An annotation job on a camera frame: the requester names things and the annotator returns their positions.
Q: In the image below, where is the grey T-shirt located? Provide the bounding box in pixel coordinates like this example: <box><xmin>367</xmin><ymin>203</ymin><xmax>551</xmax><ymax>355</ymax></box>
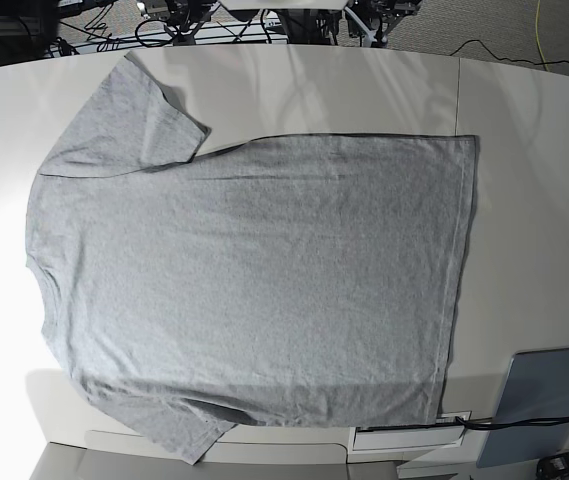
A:
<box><xmin>25</xmin><ymin>59</ymin><xmax>479</xmax><ymax>464</ymax></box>

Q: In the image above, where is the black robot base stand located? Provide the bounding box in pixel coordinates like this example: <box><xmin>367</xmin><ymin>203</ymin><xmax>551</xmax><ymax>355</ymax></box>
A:
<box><xmin>134</xmin><ymin>1</ymin><xmax>407</xmax><ymax>48</ymax></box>

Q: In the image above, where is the grey-blue laptop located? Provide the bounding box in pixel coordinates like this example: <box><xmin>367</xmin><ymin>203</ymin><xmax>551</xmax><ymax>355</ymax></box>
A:
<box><xmin>476</xmin><ymin>348</ymin><xmax>569</xmax><ymax>469</ymax></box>

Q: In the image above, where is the black device bottom right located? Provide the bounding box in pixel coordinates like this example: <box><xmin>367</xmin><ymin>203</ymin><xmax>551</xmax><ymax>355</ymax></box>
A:
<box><xmin>536</xmin><ymin>452</ymin><xmax>569</xmax><ymax>480</ymax></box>

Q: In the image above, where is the black cable to grommet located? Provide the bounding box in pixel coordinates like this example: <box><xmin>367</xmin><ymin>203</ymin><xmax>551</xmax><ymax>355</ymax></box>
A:
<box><xmin>358</xmin><ymin>412</ymin><xmax>569</xmax><ymax>432</ymax></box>

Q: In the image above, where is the yellow floor cable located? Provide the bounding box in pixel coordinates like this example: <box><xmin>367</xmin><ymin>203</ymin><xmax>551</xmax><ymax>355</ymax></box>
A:
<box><xmin>535</xmin><ymin>0</ymin><xmax>551</xmax><ymax>71</ymax></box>

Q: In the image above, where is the black floor cable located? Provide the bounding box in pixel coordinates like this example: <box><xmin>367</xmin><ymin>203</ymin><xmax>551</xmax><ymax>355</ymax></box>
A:
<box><xmin>449</xmin><ymin>38</ymin><xmax>569</xmax><ymax>91</ymax></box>

